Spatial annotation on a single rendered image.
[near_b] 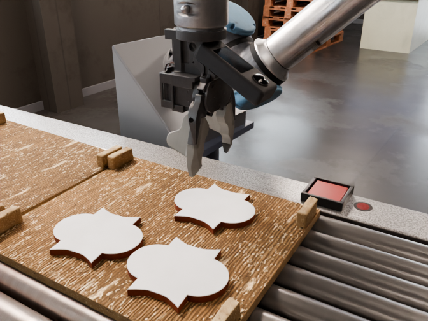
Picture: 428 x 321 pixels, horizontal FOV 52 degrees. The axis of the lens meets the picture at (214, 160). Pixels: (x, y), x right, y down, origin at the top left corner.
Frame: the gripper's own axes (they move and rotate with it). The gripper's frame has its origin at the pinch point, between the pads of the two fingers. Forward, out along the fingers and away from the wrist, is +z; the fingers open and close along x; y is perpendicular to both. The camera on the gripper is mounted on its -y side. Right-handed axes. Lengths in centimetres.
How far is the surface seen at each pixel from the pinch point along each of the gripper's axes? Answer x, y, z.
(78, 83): -221, 278, 82
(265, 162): -199, 78, 103
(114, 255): 18.4, 5.0, 8.2
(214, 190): -4.0, 2.3, 7.9
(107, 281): 22.2, 2.9, 9.0
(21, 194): 13.1, 31.5, 9.1
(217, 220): 3.9, -3.0, 7.9
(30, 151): 0.0, 45.5, 9.1
